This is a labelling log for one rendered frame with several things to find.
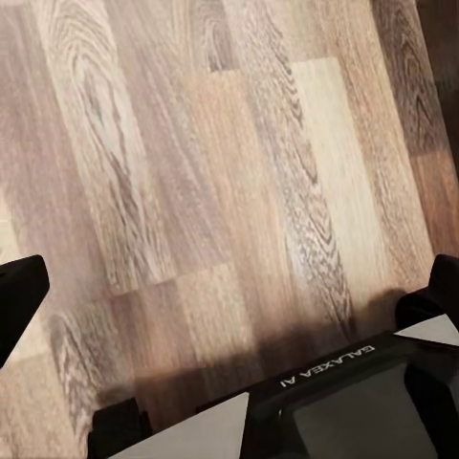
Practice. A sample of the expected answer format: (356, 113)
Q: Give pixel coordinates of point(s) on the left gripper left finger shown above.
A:
(23, 285)

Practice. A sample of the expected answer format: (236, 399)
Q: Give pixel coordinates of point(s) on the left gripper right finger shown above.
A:
(444, 285)

